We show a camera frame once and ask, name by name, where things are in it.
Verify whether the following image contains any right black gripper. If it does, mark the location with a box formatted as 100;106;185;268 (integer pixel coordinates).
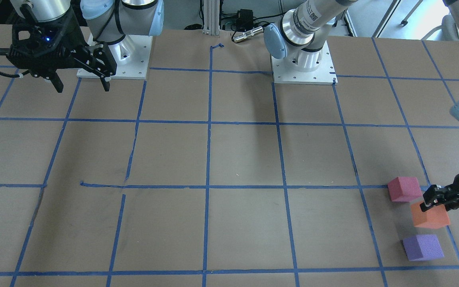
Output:
6;8;117;93

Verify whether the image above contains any orange foam cube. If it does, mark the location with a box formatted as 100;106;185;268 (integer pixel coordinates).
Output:
410;201;451;229

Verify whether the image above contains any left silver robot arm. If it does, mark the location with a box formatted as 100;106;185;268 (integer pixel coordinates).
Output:
264;0;459;214

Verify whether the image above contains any red foam cube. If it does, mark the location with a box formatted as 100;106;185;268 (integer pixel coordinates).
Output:
387;177;423;202

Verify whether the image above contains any purple foam cube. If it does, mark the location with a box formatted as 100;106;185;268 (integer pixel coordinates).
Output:
401;234;445;261

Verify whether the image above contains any grey chair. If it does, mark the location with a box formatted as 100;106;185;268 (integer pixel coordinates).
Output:
421;14;459;41

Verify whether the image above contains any black power adapter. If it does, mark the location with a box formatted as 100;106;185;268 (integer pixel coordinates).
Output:
235;9;254;30

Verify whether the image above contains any silver cylindrical connector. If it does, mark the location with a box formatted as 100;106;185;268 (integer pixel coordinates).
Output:
231;26;264;43

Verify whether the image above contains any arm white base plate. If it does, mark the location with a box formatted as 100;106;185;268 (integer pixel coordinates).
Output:
76;34;153;80
270;42;338;85

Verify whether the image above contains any aluminium frame post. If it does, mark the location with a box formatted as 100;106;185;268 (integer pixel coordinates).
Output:
200;0;222;37

